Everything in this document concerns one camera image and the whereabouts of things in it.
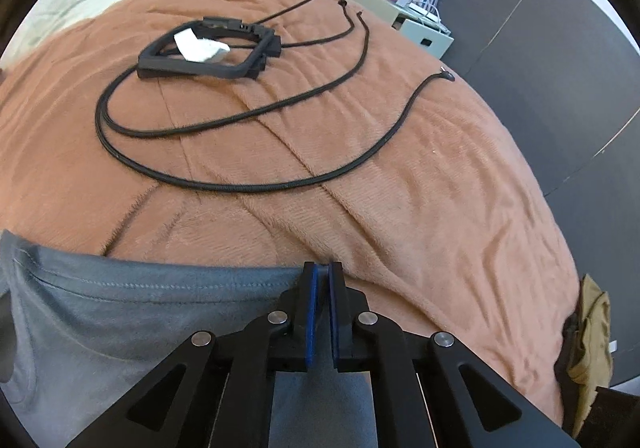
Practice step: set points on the black folded garment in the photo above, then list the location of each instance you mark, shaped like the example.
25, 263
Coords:
567, 348

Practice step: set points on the black square frame device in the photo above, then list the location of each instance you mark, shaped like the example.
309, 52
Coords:
165, 65

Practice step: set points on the white nightstand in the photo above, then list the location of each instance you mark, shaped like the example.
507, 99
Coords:
425, 40

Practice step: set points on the white power strip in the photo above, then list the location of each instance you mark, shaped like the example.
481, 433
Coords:
425, 13

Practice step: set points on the white crumpled paper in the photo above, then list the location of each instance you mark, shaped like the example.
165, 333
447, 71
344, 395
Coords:
200, 48

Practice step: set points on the orange blanket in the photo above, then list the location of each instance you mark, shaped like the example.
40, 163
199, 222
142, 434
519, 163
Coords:
350, 127

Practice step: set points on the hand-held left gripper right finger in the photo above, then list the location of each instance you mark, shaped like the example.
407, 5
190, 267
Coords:
334, 318

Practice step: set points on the grey t-shirt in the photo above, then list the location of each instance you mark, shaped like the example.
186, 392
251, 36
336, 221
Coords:
125, 308

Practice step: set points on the tan folded garment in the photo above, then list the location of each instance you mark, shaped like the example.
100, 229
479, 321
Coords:
592, 328

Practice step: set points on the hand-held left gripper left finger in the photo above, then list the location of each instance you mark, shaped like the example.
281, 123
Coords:
314, 313

